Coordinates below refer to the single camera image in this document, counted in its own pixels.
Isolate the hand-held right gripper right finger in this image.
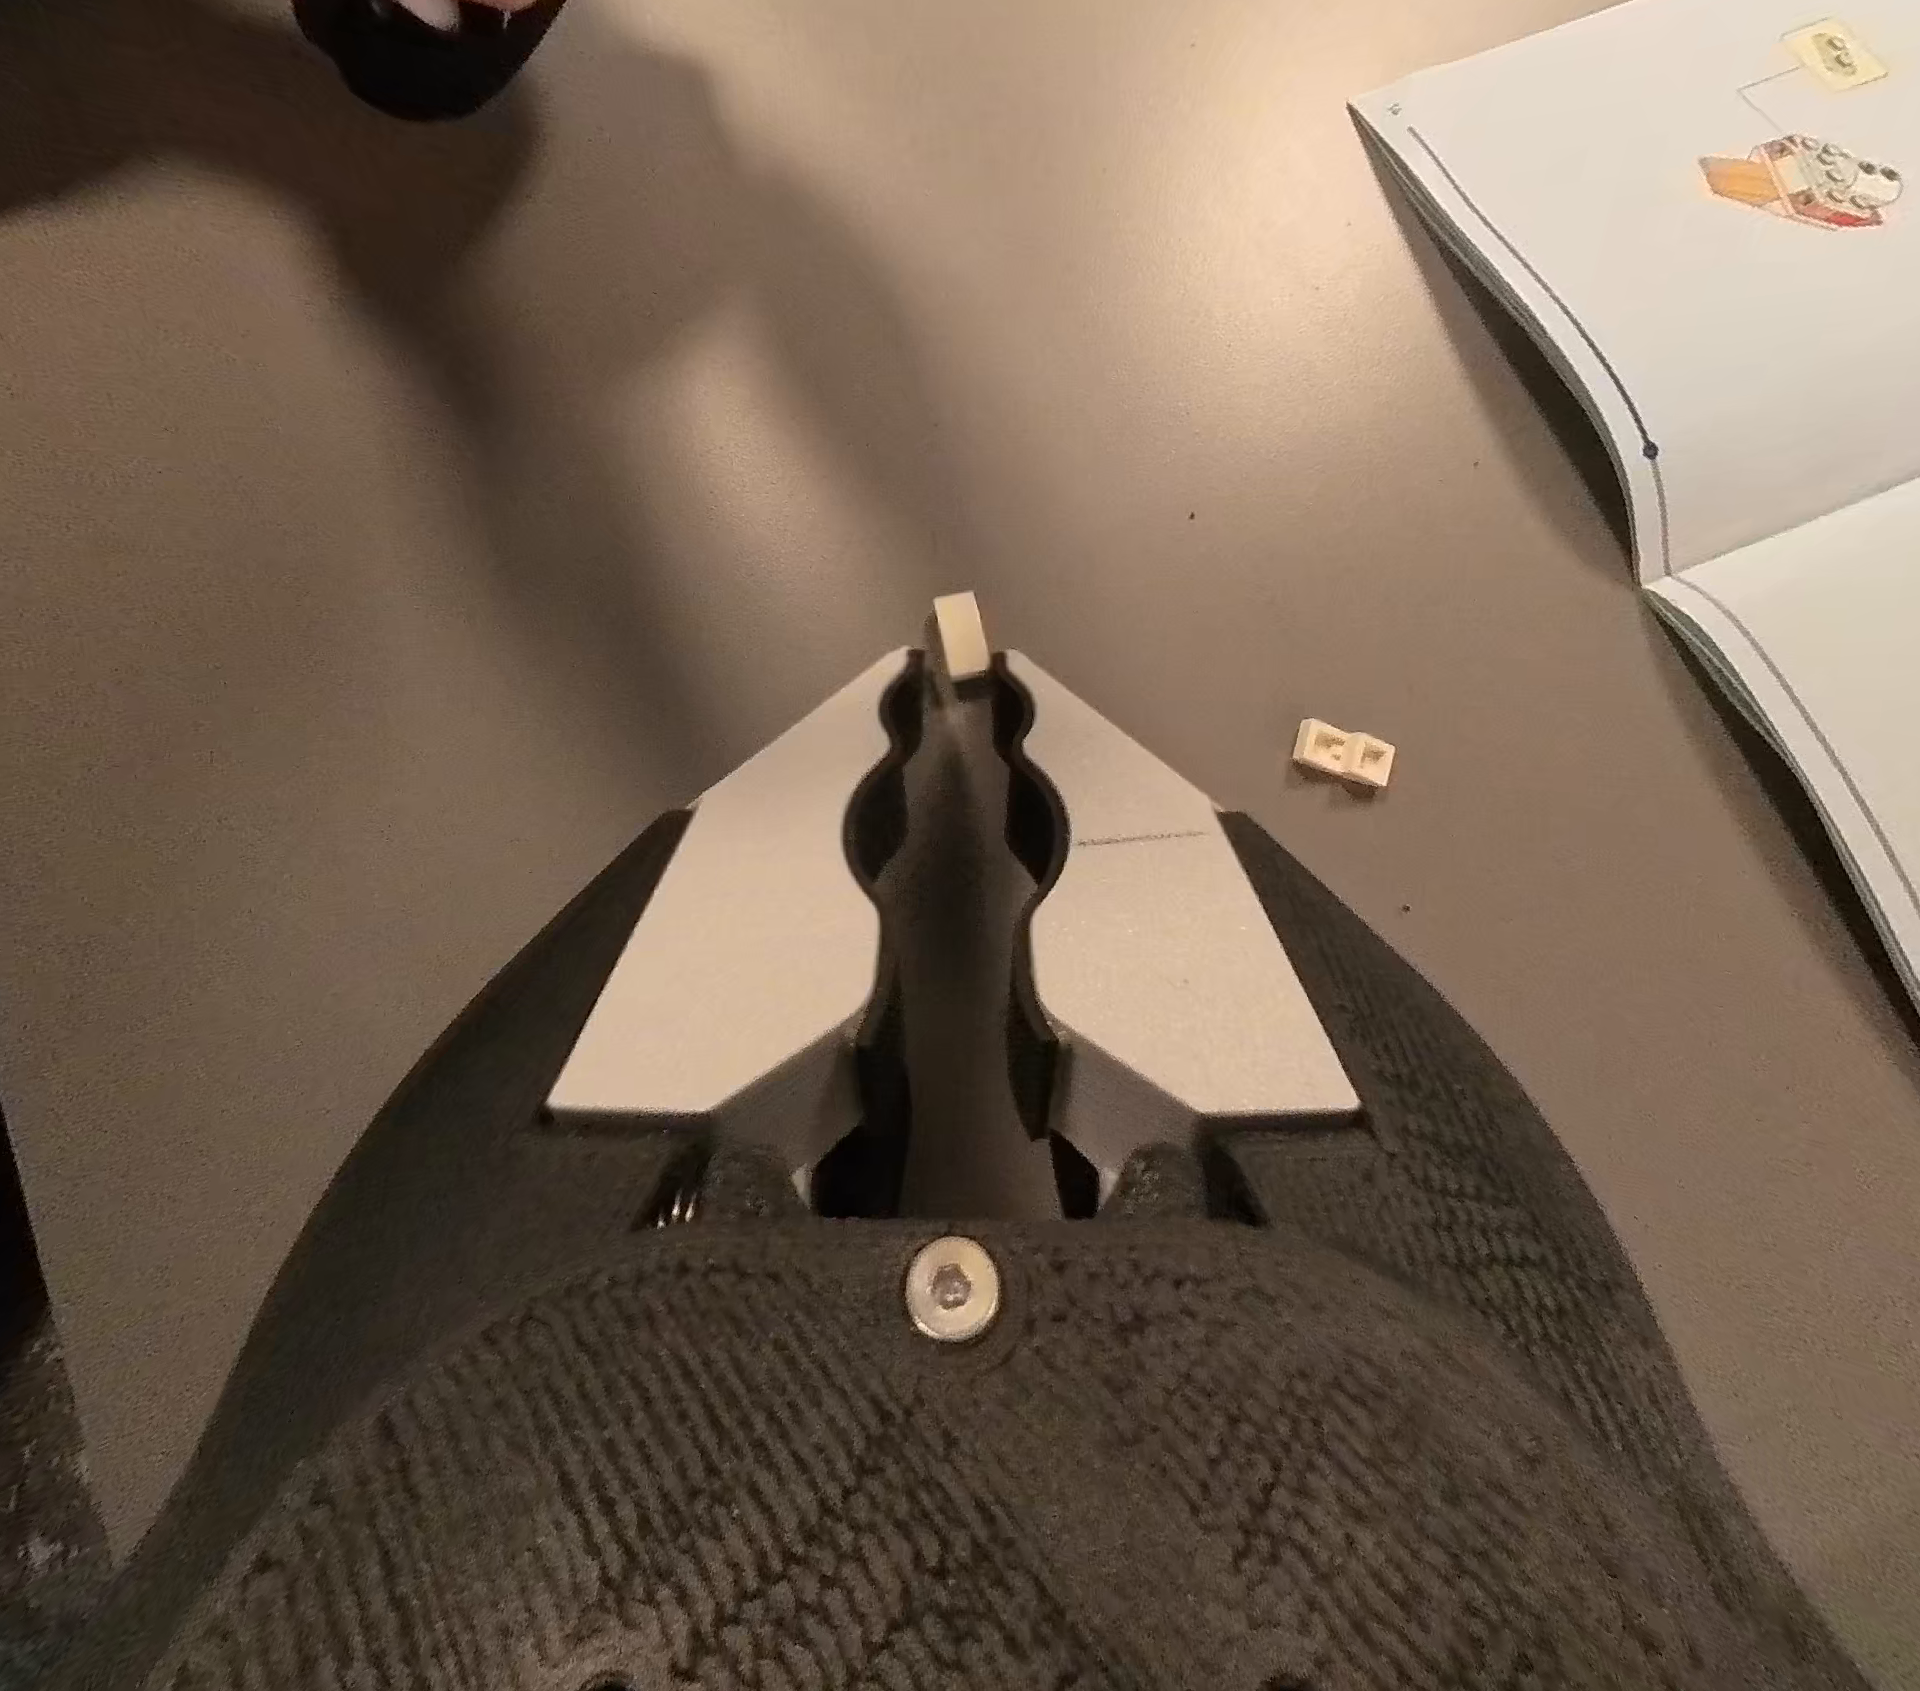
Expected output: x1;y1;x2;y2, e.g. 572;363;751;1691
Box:
983;652;1366;1212

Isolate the person's dark clothing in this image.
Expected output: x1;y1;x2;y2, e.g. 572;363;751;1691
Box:
0;1093;114;1618

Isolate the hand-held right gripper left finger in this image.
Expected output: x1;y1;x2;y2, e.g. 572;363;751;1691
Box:
544;647;930;1198

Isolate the cream lego plate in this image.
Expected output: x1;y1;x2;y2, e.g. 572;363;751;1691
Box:
1290;718;1396;797

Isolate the lego instruction booklet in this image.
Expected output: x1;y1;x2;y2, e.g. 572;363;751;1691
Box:
1344;0;1920;1005

